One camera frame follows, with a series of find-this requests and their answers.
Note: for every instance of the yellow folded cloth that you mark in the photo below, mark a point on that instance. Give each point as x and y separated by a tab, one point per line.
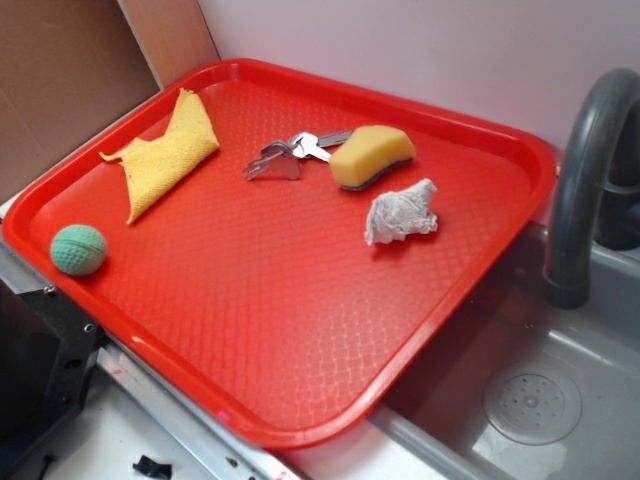
152	168

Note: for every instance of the red plastic tray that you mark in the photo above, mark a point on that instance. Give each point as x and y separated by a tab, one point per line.
260	300

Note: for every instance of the black tape scrap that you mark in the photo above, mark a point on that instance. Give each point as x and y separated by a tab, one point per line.
152	469

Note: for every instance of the grey plastic sink basin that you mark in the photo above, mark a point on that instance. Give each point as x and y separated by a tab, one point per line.
510	387

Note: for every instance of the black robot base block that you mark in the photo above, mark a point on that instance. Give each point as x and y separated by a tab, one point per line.
49	347

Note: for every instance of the grey curved faucet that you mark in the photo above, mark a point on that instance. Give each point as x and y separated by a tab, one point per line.
597	194

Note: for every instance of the brown cardboard panel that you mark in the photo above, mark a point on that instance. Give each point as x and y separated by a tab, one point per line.
71	68

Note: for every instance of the yellow sponge with dark pad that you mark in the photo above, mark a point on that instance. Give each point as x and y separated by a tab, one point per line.
368	153

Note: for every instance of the green dimpled ball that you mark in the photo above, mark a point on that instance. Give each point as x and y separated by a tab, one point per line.
78	250

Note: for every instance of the crumpled white paper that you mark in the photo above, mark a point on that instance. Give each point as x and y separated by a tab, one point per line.
394	215

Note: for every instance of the silver key bunch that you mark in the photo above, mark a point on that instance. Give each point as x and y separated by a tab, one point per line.
282	157

